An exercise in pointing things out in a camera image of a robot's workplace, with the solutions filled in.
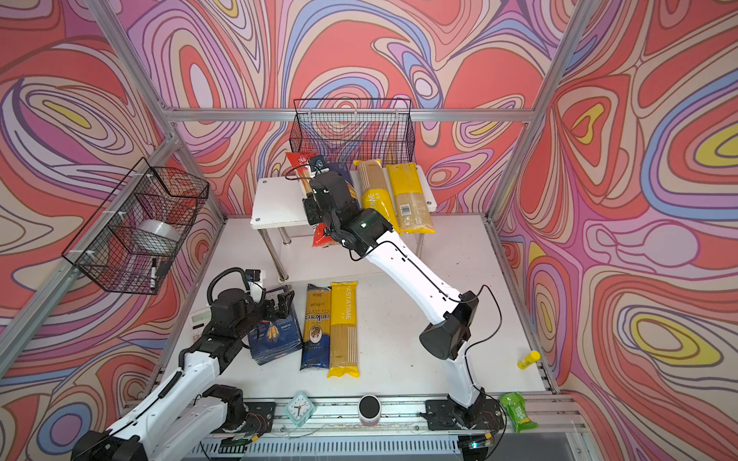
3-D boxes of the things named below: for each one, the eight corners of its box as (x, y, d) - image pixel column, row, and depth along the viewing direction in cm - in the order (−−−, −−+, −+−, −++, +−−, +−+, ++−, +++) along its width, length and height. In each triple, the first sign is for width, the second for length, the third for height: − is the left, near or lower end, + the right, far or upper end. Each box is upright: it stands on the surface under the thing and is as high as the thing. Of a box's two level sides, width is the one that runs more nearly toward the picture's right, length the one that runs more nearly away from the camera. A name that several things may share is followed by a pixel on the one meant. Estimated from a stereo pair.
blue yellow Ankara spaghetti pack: (302, 370, 82) (300, 368, 81) (307, 288, 100) (306, 285, 98) (330, 368, 83) (329, 365, 81) (331, 286, 101) (330, 283, 99)
